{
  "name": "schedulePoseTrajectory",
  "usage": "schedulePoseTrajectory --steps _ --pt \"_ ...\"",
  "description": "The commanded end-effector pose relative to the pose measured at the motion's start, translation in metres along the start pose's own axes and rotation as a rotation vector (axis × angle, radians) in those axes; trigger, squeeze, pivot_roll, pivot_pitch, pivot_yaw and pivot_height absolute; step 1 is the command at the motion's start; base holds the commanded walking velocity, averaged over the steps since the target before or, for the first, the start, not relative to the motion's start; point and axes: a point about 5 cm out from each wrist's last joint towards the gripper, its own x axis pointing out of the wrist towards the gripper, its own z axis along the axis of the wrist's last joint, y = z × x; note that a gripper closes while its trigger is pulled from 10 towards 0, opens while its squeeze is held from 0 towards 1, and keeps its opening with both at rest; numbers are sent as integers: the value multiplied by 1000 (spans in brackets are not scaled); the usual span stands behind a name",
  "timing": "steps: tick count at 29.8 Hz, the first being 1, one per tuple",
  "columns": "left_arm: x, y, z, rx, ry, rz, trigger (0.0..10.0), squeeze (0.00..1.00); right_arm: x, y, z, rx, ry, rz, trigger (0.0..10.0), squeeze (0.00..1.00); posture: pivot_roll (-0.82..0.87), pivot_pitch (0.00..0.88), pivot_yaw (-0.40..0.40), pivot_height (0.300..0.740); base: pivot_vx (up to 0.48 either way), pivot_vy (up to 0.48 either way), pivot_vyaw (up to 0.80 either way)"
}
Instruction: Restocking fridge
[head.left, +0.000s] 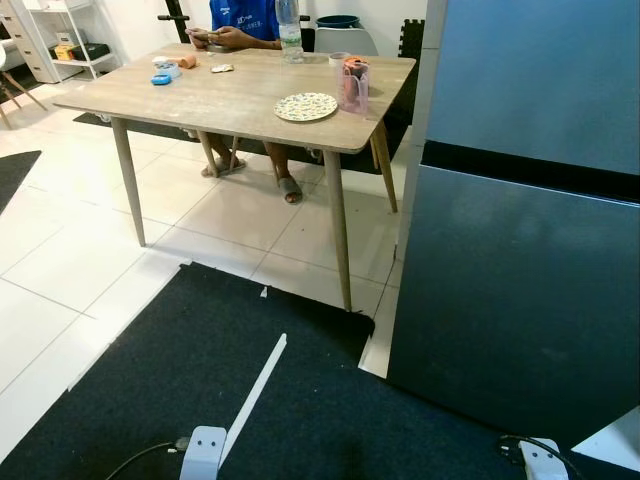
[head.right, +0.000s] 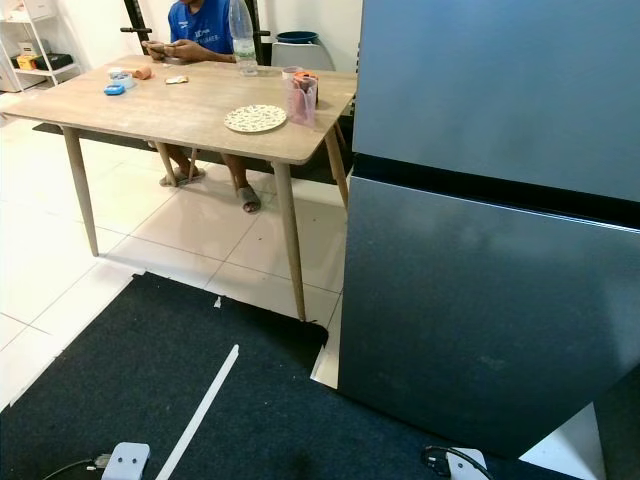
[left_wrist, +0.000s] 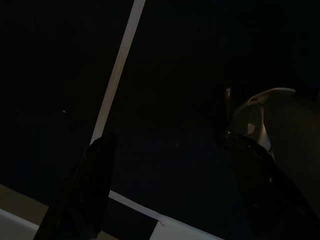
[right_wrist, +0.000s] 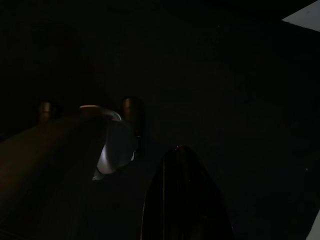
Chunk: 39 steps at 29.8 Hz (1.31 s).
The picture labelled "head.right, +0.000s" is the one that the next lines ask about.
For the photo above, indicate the floral round plate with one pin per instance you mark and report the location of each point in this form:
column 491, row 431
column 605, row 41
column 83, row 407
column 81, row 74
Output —
column 255, row 119

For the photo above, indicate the dark grey fridge door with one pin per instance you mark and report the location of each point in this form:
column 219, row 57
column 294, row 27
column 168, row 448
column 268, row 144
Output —
column 470, row 320

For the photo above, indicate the dark grey fridge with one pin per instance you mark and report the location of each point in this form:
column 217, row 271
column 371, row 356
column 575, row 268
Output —
column 480, row 320

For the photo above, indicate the white shelf rack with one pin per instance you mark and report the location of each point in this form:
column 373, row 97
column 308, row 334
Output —
column 50, row 72

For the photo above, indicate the blue kitchen timer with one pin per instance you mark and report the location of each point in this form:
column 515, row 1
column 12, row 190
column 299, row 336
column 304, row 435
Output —
column 114, row 89

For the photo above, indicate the white tape roll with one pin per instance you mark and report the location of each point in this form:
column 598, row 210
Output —
column 126, row 80

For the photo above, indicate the light wooden table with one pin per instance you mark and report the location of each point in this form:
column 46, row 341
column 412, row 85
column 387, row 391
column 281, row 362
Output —
column 200, row 110

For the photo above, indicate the small snack packet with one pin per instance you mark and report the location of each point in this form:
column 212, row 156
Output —
column 177, row 80

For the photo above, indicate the white tape strip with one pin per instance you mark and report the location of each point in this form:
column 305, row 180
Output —
column 200, row 410

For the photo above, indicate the clear water bottle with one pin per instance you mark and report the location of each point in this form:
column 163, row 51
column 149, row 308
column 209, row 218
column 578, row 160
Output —
column 243, row 45

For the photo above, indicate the pink measuring jug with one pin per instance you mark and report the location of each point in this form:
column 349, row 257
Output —
column 303, row 105

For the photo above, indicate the beige tape roll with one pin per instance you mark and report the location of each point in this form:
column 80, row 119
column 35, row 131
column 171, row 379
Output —
column 289, row 72

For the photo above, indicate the orange black tape measure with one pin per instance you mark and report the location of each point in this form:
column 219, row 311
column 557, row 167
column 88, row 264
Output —
column 304, row 77

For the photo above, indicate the black floor mat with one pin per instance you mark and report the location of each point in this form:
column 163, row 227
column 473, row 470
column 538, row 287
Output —
column 310, row 400

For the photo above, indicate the white plastic bin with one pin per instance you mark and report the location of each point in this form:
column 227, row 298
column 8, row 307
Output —
column 305, row 57

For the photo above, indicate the blue basin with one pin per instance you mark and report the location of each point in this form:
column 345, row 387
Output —
column 297, row 37

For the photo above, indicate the dark grey freezer door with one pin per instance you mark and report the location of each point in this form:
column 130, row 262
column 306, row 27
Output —
column 500, row 90

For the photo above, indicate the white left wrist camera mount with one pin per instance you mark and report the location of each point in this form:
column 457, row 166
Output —
column 128, row 462

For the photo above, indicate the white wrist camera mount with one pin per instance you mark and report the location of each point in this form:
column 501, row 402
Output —
column 128, row 462
column 465, row 465

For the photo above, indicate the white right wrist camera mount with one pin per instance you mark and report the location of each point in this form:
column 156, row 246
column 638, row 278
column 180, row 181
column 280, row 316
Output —
column 465, row 465

